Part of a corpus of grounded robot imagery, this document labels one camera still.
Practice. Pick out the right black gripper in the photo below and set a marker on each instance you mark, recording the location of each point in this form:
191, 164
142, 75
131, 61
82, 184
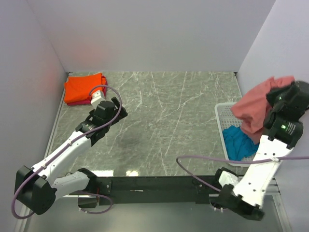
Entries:
270, 97

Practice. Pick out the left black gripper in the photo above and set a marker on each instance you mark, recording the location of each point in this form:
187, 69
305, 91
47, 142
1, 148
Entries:
122, 114

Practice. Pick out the salmon pink t shirt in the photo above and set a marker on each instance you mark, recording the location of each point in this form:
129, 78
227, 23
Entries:
253, 107

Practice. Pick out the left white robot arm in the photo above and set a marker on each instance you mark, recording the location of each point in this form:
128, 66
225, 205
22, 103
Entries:
39, 187

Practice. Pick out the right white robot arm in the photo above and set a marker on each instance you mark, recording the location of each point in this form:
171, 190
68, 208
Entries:
245, 196

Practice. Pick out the folded magenta t shirt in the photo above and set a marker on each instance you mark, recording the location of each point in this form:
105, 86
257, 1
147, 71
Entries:
103, 83

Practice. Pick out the folded orange t shirt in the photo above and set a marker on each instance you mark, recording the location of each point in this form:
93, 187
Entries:
83, 88

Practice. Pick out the white plastic basket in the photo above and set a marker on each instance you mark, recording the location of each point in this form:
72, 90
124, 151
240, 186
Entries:
225, 119

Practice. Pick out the blue t shirt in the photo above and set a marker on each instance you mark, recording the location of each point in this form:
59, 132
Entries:
238, 144

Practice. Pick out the black base beam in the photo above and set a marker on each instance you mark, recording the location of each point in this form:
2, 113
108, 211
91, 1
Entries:
160, 189

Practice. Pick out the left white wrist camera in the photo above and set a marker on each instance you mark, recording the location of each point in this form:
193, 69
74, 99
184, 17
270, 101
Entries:
97, 98

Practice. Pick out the aluminium rail frame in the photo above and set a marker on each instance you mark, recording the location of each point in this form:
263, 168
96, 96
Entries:
88, 201

